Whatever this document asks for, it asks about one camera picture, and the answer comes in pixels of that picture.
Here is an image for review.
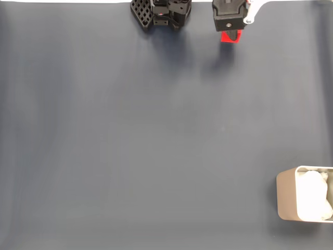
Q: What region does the beige box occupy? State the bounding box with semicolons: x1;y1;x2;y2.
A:
276;166;333;223

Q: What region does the red cube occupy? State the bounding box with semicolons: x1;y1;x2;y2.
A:
220;30;242;44

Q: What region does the white crumpled tissue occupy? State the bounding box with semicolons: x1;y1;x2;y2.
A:
298;169;333;221

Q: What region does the white camera board mount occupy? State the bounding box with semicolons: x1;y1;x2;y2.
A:
243;0;271;26

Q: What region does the blue-grey table mat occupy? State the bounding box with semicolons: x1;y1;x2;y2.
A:
0;2;333;250

